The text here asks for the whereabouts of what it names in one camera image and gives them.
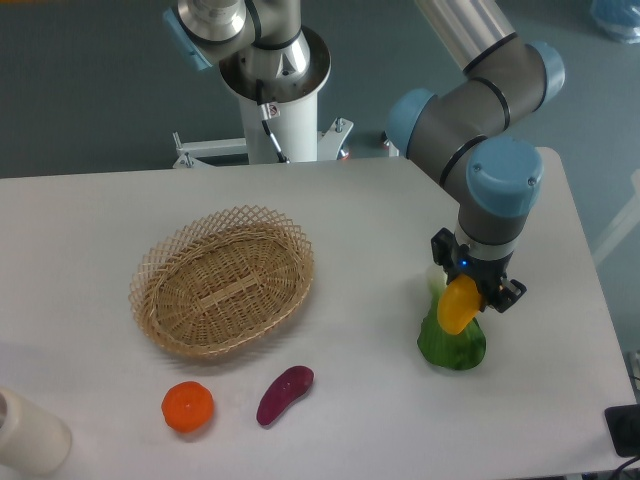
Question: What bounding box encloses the yellow toy mango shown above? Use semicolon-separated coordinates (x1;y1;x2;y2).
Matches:
437;274;482;335

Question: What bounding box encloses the black cable on pedestal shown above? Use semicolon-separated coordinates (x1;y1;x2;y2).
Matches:
255;78;291;165

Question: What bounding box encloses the green toy leafy vegetable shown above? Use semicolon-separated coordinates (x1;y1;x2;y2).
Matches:
417;265;486;371

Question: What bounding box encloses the blue object top right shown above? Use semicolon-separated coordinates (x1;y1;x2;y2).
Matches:
590;0;639;44

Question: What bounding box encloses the orange toy pumpkin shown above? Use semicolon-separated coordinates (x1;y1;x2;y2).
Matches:
161;381;215;434

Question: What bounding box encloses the black device at edge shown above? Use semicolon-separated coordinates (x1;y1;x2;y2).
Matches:
604;404;639;457

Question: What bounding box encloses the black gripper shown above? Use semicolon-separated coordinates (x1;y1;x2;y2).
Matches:
431;228;527;313

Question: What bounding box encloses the woven wicker basket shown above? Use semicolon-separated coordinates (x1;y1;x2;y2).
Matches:
129;205;314;359

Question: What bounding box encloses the cream cylindrical bottle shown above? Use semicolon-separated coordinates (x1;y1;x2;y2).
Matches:
1;387;72;476

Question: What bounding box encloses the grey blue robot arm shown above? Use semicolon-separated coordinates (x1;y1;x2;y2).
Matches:
163;1;565;312

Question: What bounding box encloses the purple toy sweet potato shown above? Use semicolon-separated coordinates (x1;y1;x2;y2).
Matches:
256;365;315;427

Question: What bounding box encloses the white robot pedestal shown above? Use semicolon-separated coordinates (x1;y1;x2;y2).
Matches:
173;26;354;169

